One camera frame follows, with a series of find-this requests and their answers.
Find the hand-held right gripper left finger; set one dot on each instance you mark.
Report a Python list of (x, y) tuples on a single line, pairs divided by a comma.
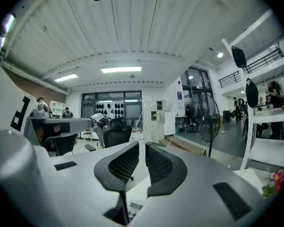
[(85, 174)]

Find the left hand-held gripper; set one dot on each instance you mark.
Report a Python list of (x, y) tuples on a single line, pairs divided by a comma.
[(4, 98)]

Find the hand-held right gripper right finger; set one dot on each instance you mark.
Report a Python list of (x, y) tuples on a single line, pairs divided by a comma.
[(191, 193)]

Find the black office chair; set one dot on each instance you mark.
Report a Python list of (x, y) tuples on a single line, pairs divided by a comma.
[(117, 135)]

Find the rectangular ceiling light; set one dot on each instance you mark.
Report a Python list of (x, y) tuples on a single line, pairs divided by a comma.
[(66, 77), (121, 69)]

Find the wooden steps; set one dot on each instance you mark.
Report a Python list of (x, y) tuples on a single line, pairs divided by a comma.
[(184, 145)]

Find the white marble table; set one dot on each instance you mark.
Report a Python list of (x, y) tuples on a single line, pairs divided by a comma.
[(138, 185)]

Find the black standing fan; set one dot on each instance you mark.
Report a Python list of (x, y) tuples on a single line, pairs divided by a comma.
[(210, 122)]

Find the white locker cabinet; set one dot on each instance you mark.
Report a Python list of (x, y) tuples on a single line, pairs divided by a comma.
[(153, 122)]

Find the red flowers in pot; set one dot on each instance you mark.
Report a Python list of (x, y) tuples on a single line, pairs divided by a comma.
[(277, 181)]

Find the white shelf unit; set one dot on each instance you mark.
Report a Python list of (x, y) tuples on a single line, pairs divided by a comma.
[(262, 141)]

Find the black hanging bag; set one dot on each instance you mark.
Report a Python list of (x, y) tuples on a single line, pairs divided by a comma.
[(252, 93), (239, 57)]

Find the black balcony railing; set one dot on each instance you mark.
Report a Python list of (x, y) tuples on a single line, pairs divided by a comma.
[(262, 61)]

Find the wall display of black bags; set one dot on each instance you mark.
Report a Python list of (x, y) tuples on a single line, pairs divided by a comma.
[(110, 109)]

